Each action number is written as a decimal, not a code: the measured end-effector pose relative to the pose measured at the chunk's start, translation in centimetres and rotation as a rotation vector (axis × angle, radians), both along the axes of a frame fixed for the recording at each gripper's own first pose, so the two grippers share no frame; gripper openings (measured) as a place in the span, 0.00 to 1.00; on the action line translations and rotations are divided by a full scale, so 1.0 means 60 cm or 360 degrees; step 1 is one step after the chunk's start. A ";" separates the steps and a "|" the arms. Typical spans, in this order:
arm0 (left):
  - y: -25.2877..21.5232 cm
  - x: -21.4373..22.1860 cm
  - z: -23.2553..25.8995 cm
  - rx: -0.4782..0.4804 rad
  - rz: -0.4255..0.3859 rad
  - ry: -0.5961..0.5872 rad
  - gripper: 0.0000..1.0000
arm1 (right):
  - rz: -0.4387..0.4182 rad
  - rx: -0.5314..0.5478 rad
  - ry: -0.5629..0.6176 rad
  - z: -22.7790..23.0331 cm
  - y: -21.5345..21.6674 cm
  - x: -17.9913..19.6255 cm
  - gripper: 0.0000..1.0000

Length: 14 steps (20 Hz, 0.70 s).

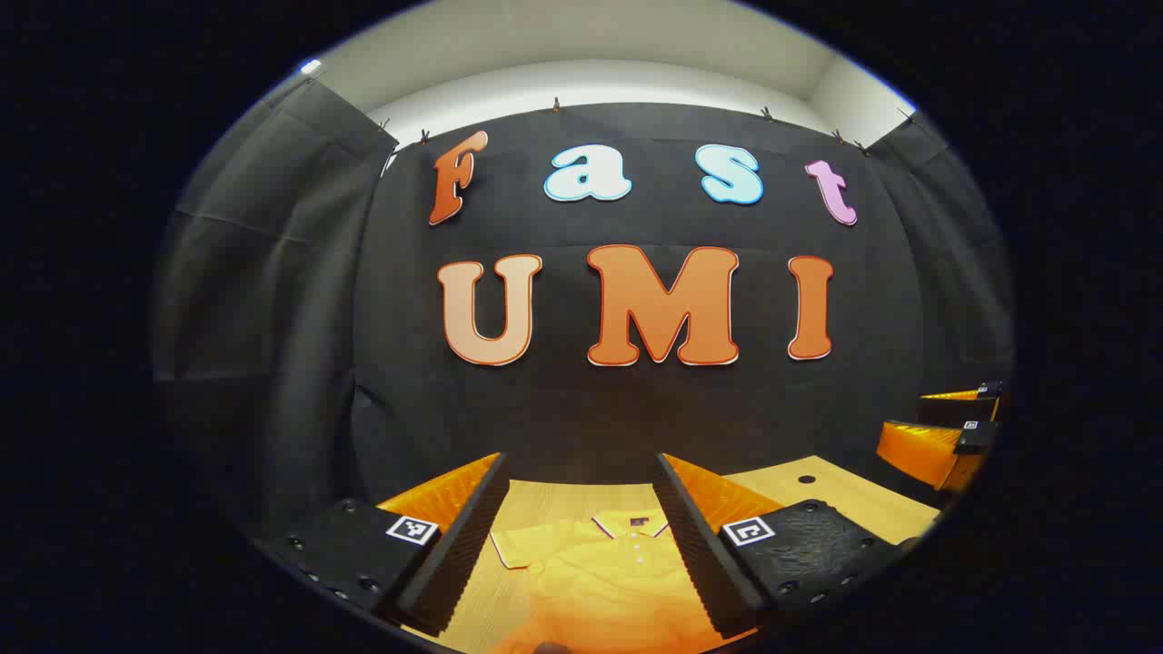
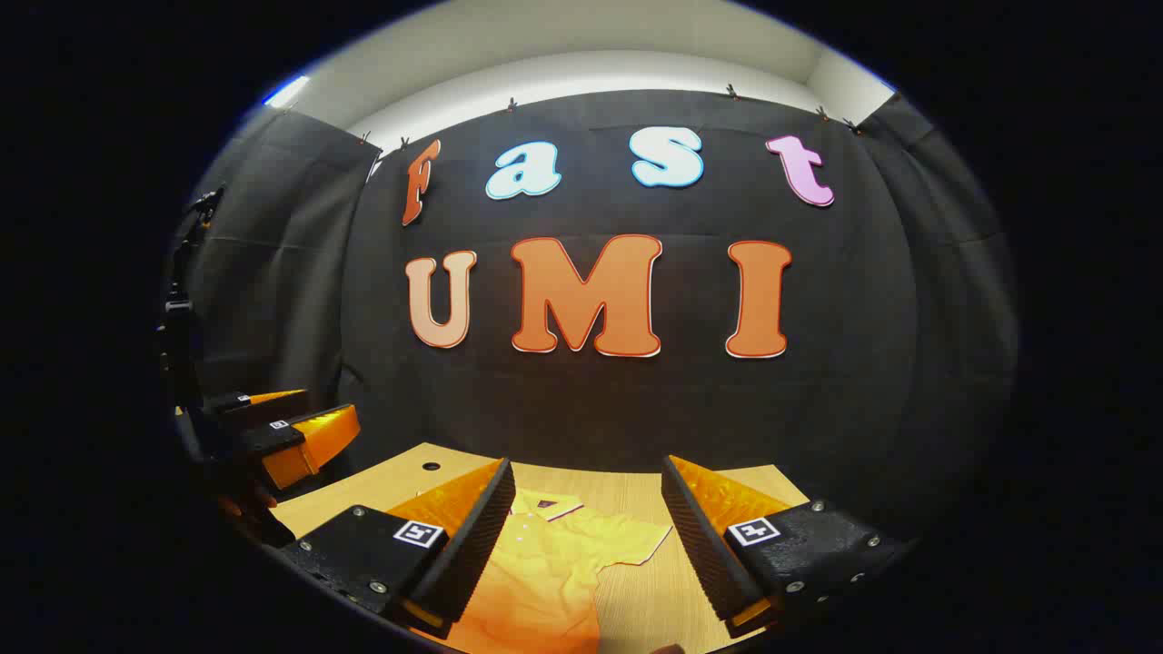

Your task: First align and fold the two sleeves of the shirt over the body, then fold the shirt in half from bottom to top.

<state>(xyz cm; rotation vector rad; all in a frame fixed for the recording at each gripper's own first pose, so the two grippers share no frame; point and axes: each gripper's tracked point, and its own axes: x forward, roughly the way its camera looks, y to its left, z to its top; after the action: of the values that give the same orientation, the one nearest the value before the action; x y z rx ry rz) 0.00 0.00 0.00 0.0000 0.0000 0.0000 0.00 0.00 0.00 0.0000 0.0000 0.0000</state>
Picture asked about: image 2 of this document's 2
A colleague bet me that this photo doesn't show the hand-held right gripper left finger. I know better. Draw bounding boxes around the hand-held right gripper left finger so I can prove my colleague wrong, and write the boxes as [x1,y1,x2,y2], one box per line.
[280,457,517,639]

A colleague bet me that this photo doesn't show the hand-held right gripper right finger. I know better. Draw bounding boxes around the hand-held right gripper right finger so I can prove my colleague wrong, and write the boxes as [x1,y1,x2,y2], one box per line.
[661,454,910,639]

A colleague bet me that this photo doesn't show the orange T-shirt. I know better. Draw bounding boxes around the orange T-shirt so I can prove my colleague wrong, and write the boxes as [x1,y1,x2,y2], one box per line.
[436,489,673,654]

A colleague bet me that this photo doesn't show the black backdrop cloth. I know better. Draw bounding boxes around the black backdrop cloth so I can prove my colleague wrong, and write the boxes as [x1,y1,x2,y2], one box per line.
[177,89,1019,546]

